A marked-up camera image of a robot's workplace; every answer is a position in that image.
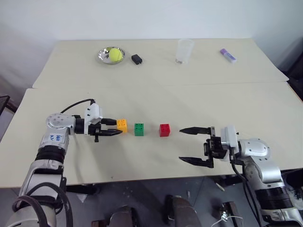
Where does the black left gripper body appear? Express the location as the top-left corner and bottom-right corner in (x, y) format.
(88, 122), (103, 144)

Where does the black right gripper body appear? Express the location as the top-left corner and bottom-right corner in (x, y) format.
(203, 135), (227, 163)

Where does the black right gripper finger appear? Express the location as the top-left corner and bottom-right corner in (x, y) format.
(178, 156), (215, 169)
(178, 126), (216, 142)

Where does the yellow studded cube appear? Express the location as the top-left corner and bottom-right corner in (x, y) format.
(116, 118), (129, 134)

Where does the green studded cube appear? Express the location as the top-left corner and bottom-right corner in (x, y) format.
(134, 122), (145, 137)

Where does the red studded cube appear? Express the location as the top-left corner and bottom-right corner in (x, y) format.
(159, 123), (171, 138)

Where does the shiny metal bowl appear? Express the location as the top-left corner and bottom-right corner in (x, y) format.
(95, 46), (126, 65)

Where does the yellow tennis ball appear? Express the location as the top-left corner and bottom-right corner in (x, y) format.
(108, 48), (124, 63)

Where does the clear drinking glass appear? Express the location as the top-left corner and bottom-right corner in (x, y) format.
(175, 38), (195, 65)

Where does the purple and white marker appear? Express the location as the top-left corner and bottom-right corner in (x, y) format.
(219, 48), (238, 64)

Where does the black crate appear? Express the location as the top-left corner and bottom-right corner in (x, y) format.
(0, 94), (18, 119)

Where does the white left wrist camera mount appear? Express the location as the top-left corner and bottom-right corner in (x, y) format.
(84, 103), (104, 125)

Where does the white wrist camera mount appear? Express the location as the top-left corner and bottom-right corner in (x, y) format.
(84, 103), (104, 125)
(220, 125), (239, 149)

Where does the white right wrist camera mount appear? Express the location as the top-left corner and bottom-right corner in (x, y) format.
(220, 125), (239, 149)

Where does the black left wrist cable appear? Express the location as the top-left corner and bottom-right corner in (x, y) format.
(60, 98), (97, 114)

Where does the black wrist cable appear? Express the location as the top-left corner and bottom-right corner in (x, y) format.
(230, 151), (268, 227)
(60, 98), (97, 114)

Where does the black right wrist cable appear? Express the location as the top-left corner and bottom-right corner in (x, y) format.
(230, 151), (268, 227)

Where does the black table frame bar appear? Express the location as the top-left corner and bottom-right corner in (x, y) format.
(65, 183), (97, 195)

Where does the thin white cord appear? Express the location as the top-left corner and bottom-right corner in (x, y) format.
(214, 211), (244, 227)

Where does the thick black looped arm cable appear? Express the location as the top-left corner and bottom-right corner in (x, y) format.
(12, 181), (73, 227)

